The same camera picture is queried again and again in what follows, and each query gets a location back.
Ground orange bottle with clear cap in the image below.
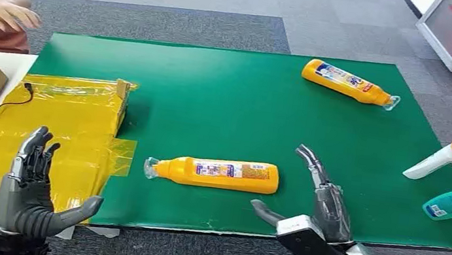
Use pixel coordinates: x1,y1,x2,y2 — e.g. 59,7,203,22
142,147,282,197
298,57,405,113

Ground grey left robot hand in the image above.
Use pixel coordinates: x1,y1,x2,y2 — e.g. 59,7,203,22
0,121,113,247

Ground person's hand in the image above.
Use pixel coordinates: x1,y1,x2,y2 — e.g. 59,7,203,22
0,0,45,38

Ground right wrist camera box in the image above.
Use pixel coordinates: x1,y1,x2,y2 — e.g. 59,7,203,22
272,211,358,255

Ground yellow plastic-wrapped cardboard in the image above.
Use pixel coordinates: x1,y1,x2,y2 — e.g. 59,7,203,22
0,63,145,241

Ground white tube with yellow cap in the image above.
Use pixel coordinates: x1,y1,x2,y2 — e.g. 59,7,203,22
402,135,452,186

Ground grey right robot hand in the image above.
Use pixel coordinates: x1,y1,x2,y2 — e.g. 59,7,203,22
246,139,364,245

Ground green table mat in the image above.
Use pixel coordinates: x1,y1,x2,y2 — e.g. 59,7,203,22
9,17,452,255

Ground white paper scrap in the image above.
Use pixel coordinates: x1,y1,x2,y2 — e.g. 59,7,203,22
84,223,121,241
54,223,77,241

